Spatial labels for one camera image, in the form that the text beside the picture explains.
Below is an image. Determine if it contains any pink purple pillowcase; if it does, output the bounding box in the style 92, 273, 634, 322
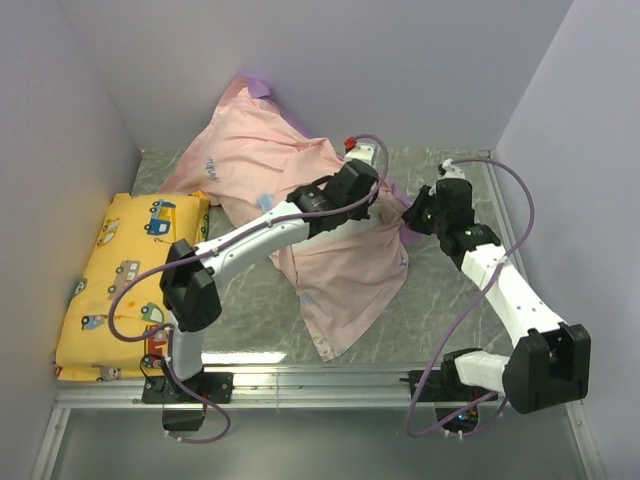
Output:
159, 77, 410, 361

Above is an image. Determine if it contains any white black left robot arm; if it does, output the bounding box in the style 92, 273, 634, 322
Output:
160, 160, 380, 402

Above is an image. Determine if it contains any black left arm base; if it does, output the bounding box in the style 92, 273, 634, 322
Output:
141, 372, 234, 433

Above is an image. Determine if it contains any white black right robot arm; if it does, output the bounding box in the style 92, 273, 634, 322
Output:
403, 178, 591, 414

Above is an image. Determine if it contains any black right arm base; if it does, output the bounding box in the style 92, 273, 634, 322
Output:
418, 369, 489, 434

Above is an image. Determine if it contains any yellow cartoon car pillow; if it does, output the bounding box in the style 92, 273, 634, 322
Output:
54, 192, 209, 382

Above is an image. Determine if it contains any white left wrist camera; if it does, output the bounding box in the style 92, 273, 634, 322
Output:
343, 137, 378, 166

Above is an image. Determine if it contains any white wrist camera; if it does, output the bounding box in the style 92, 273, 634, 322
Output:
343, 137, 378, 166
437, 158, 466, 181

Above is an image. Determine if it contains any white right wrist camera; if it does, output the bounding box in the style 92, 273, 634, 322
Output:
437, 158, 466, 181

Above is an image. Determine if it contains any aluminium frame rail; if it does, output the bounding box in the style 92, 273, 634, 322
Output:
29, 149, 606, 480

